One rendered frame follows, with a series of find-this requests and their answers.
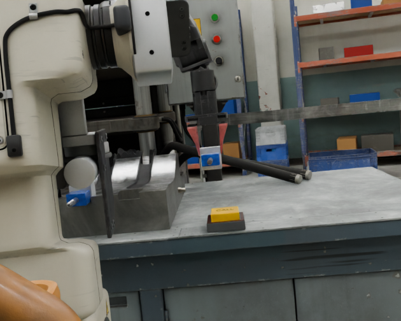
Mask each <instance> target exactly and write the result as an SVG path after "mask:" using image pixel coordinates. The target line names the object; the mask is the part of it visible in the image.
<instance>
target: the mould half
mask: <svg viewBox="0 0 401 321"><path fill-rule="evenodd" d="M139 160H140V157H132V158H124V159H117V160H116V162H115V165H114V168H113V174H112V177H111V181H112V187H113V197H114V207H115V230H114V231H113V234H122V233H130V232H145V231H159V230H166V229H170V228H171V226H172V222H173V220H174V218H175V215H176V212H177V210H178V208H179V204H180V202H181V200H182V197H183V194H184V193H185V192H182V193H178V187H181V188H185V179H184V172H180V170H179V159H178V154H177V153H172V154H165V155H154V158H153V167H152V172H151V179H150V182H149V183H147V184H146V185H145V186H142V187H138V188H134V189H143V190H142V191H140V192H139V197H140V199H129V200H121V201H119V199H118V193H119V192H120V191H121V190H131V189H127V188H126V187H129V186H130V185H132V184H133V183H135V181H136V177H137V170H138V166H139ZM96 192H97V193H96ZM96 192H95V193H96V194H95V195H93V196H91V200H92V203H88V204H87V205H86V206H74V207H70V208H68V207H67V201H66V194H68V193H69V192H66V193H62V194H61V195H62V197H60V198H59V210H60V222H61V229H62V236H63V238H79V237H86V236H100V235H107V230H106V220H105V214H104V205H103V198H102V189H101V190H97V191H96Z"/></svg>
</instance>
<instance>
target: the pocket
mask: <svg viewBox="0 0 401 321"><path fill-rule="evenodd" d="M142 190H143V189H131V190H121V191H120V192H119V193H118V199H119V201H121V200H129V199H140V197H139V192H140V191H142Z"/></svg>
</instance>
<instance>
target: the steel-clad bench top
mask: <svg viewBox="0 0 401 321"><path fill-rule="evenodd" d="M185 188H186V192H185V193H184V194H183V197H182V200H181V202H180V204H179V208H178V210H177V212H176V215H175V218H174V220H173V222H172V226H171V228H170V229H166V230H159V231H145V232H130V233H122V234H113V235H112V237H111V238H108V236H107V235H100V236H86V237H79V238H83V239H91V240H94V241H95V242H96V243H97V245H112V244H120V243H134V242H142V241H156V240H165V239H178V238H193V237H201V236H216V235H223V234H237V233H245V232H260V231H274V230H282V229H296V228H304V227H319V226H326V225H341V224H355V223H363V222H377V221H385V220H400V219H401V179H398V178H396V177H394V176H392V175H389V174H387V173H385V172H382V171H380V170H378V169H376V168H373V167H366V168H353V169H339V170H331V171H318V172H312V177H311V179H310V180H305V179H302V182H301V183H300V184H296V183H292V182H287V181H284V180H280V179H277V178H273V177H270V176H263V177H255V178H242V179H235V180H221V181H213V182H200V183H186V184H185ZM233 206H238V208H239V212H243V214H244V220H245V228H246V229H245V230H236V231H222V232H208V230H207V220H208V215H210V214H211V209H212V208H225V207H233ZM65 239H75V238H65Z"/></svg>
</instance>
